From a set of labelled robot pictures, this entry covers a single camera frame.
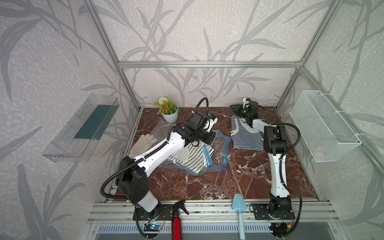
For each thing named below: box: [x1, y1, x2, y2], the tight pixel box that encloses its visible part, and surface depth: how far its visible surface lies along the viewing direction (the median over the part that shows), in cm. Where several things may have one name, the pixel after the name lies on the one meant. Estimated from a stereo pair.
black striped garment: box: [169, 141, 215, 174], surface depth 87 cm
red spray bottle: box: [171, 199, 190, 240], surface depth 69 cm
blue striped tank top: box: [230, 115, 264, 152], surface depth 101 cm
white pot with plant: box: [153, 95, 179, 124], surface depth 105 cm
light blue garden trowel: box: [231, 193, 248, 240], surface depth 75 cm
